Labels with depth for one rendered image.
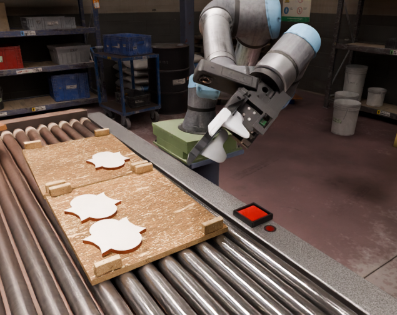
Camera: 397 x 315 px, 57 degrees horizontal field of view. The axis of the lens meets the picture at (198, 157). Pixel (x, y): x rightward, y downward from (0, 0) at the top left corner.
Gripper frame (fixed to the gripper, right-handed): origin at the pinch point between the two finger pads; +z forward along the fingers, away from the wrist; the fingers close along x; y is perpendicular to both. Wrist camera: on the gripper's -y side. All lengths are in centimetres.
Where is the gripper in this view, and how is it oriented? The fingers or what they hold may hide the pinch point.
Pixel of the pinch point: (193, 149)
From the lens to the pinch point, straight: 60.3
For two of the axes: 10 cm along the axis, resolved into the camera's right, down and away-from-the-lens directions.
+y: 7.6, 6.5, -0.1
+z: -6.0, 7.0, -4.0
